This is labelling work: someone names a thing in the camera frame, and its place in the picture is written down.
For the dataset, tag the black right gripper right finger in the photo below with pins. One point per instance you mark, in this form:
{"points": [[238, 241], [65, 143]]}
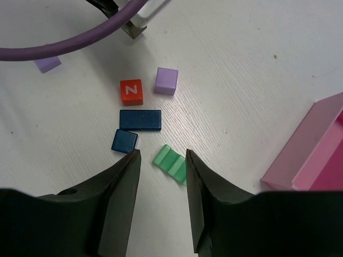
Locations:
{"points": [[229, 221]]}

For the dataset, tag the long dark blue block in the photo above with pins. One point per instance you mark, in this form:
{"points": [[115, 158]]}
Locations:
{"points": [[140, 120]]}

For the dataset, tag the pink plastic box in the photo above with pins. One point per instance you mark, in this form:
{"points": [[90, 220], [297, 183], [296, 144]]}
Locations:
{"points": [[311, 160]]}

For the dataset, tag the purple wood cube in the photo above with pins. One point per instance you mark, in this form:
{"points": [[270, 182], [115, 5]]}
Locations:
{"points": [[47, 64], [166, 81]]}

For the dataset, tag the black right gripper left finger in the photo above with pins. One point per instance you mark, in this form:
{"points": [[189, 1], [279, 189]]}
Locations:
{"points": [[92, 218]]}

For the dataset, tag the green notched wood block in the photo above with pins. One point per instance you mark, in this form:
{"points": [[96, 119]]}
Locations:
{"points": [[172, 163]]}

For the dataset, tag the red letter wood cube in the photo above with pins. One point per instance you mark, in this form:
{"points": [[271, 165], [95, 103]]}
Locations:
{"points": [[131, 92]]}

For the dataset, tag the olive grey wood cube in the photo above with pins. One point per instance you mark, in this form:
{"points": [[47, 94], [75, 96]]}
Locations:
{"points": [[133, 31]]}

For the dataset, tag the small dark blue block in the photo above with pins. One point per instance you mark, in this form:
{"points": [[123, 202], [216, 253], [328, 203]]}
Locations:
{"points": [[124, 141]]}

